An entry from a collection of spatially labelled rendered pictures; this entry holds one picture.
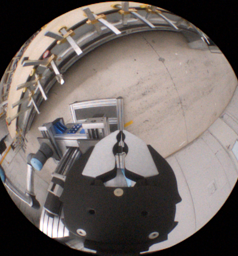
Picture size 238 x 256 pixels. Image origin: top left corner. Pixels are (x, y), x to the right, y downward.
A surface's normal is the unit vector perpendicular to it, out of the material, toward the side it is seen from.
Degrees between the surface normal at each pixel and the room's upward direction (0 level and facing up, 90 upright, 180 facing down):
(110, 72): 0
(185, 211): 90
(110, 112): 0
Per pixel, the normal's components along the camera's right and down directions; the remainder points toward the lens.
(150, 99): -0.03, 0.48
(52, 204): 0.67, -0.64
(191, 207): -0.54, -0.74
